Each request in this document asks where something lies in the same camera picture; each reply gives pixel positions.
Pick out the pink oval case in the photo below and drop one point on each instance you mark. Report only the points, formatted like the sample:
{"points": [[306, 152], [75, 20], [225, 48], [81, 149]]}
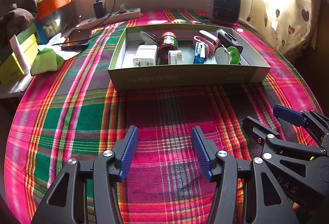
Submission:
{"points": [[211, 38]]}

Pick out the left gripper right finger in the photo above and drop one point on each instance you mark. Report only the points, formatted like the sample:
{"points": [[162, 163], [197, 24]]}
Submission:
{"points": [[264, 201]]}

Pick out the orange storage box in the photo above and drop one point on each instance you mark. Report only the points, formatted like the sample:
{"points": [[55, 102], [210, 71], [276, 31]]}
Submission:
{"points": [[46, 7]]}

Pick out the heart pattern curtain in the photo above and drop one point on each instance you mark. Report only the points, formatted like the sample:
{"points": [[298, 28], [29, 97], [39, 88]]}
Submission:
{"points": [[288, 25]]}

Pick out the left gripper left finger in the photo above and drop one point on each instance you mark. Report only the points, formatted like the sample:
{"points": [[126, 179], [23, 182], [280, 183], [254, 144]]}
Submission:
{"points": [[66, 200]]}

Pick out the blue USB adapter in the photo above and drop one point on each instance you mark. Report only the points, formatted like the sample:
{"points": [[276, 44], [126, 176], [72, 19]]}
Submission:
{"points": [[199, 56]]}

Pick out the black smartphone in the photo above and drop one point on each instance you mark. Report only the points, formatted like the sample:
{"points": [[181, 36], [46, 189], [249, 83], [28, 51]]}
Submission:
{"points": [[77, 40]]}

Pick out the red cap medicine bottle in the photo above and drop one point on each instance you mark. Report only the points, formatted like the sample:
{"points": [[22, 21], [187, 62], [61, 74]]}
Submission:
{"points": [[168, 42]]}

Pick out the white tape roll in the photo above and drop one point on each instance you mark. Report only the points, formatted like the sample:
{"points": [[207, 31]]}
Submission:
{"points": [[175, 57]]}

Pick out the green cardboard tray box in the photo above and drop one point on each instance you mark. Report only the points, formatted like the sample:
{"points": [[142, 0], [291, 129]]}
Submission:
{"points": [[252, 67]]}

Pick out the black plug adapter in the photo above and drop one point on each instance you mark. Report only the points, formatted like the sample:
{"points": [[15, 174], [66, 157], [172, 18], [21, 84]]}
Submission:
{"points": [[100, 9]]}

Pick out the yellow green box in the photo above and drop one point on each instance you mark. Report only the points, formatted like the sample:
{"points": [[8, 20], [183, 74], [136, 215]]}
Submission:
{"points": [[19, 55]]}

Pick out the grey portable heater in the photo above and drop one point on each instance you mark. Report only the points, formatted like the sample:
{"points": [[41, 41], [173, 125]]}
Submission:
{"points": [[226, 12]]}

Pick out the black rectangular device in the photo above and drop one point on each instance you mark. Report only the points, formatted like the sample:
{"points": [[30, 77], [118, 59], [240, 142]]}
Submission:
{"points": [[227, 40]]}

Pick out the white power strip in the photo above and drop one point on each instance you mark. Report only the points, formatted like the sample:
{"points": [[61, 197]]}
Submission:
{"points": [[110, 18]]}

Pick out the white charger cube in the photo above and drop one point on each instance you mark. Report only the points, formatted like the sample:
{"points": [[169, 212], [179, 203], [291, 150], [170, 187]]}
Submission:
{"points": [[146, 55]]}

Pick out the white green thread spool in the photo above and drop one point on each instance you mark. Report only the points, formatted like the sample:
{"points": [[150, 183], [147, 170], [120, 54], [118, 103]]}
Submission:
{"points": [[226, 56]]}

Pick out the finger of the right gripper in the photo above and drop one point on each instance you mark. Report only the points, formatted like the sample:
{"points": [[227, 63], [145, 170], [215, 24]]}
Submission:
{"points": [[315, 123], [259, 133]]}

